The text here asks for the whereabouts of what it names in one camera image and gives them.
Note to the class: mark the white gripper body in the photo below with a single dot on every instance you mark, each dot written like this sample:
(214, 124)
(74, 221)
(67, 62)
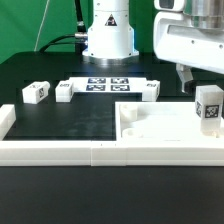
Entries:
(190, 32)

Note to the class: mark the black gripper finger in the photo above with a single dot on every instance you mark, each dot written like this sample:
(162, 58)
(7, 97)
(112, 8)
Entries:
(186, 78)

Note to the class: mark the white square tabletop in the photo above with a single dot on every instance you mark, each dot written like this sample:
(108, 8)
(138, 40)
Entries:
(163, 122)

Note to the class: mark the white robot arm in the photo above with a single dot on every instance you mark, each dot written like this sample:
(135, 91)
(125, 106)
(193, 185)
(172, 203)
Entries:
(110, 37)

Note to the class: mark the green backdrop curtain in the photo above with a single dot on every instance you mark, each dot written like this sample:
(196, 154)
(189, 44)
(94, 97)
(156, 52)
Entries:
(27, 25)

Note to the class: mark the white U-shaped fence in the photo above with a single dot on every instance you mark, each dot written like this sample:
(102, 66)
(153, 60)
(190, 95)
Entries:
(100, 153)

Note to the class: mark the white marker base plate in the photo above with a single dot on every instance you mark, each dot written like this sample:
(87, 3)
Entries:
(108, 84)

